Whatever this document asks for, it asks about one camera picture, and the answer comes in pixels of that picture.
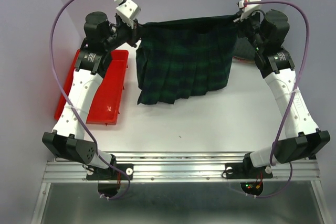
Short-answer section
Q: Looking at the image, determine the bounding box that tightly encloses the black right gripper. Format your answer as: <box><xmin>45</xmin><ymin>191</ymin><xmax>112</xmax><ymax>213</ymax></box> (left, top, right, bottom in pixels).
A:
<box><xmin>236</xmin><ymin>8</ymin><xmax>267</xmax><ymax>51</ymax></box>

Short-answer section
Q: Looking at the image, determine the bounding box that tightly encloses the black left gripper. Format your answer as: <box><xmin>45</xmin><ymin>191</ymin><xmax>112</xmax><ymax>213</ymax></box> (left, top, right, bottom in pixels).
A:
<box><xmin>102</xmin><ymin>16</ymin><xmax>146</xmax><ymax>51</ymax></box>

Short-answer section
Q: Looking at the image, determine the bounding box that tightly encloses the grey dotted skirt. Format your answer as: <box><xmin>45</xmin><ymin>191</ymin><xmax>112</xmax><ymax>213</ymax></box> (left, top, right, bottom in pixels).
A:
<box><xmin>233</xmin><ymin>38</ymin><xmax>256</xmax><ymax>61</ymax></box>

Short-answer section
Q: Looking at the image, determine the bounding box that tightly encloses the green plaid skirt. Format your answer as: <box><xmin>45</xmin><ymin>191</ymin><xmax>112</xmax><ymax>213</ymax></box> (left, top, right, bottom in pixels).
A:
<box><xmin>136</xmin><ymin>15</ymin><xmax>238</xmax><ymax>105</ymax></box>

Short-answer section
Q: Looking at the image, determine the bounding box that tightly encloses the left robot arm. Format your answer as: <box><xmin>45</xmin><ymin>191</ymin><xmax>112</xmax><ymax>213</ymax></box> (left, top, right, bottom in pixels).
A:
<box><xmin>42</xmin><ymin>12</ymin><xmax>140</xmax><ymax>179</ymax></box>

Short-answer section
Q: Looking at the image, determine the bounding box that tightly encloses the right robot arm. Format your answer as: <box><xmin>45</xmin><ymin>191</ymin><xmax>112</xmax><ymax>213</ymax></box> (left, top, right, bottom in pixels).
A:
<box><xmin>235</xmin><ymin>10</ymin><xmax>330</xmax><ymax>177</ymax></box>

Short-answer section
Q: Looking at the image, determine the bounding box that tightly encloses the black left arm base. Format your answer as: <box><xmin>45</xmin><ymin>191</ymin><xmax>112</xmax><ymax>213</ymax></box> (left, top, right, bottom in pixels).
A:
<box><xmin>83</xmin><ymin>163</ymin><xmax>134</xmax><ymax>181</ymax></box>

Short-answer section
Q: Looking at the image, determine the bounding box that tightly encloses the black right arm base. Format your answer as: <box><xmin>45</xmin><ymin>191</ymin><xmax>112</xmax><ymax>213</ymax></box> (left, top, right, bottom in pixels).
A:
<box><xmin>221</xmin><ymin>162</ymin><xmax>273</xmax><ymax>179</ymax></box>

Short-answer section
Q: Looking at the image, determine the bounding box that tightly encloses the folded pink patterned skirt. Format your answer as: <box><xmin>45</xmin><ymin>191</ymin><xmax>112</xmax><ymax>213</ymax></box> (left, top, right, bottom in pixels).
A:
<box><xmin>233</xmin><ymin>57</ymin><xmax>255</xmax><ymax>64</ymax></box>

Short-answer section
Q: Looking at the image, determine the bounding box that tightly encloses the red plastic tray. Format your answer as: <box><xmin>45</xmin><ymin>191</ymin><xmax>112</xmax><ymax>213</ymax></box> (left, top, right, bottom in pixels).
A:
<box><xmin>54</xmin><ymin>48</ymin><xmax>130</xmax><ymax>126</ymax></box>

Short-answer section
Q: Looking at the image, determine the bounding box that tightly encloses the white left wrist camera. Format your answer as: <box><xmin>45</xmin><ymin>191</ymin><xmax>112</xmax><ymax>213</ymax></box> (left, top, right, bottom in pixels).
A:
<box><xmin>114</xmin><ymin>0</ymin><xmax>141</xmax><ymax>29</ymax></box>

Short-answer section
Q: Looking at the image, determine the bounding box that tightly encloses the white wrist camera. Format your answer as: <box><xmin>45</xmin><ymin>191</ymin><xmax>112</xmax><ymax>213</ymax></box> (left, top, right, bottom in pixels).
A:
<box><xmin>114</xmin><ymin>0</ymin><xmax>141</xmax><ymax>29</ymax></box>
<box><xmin>237</xmin><ymin>0</ymin><xmax>261</xmax><ymax>22</ymax></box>

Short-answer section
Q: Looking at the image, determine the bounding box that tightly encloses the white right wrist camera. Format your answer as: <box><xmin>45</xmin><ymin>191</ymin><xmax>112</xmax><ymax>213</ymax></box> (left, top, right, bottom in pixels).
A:
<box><xmin>237</xmin><ymin>0</ymin><xmax>261</xmax><ymax>22</ymax></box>

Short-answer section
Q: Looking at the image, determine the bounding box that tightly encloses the aluminium frame rail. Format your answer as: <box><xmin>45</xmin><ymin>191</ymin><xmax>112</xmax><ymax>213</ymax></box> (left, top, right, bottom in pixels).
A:
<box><xmin>43</xmin><ymin>152</ymin><xmax>320</xmax><ymax>184</ymax></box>

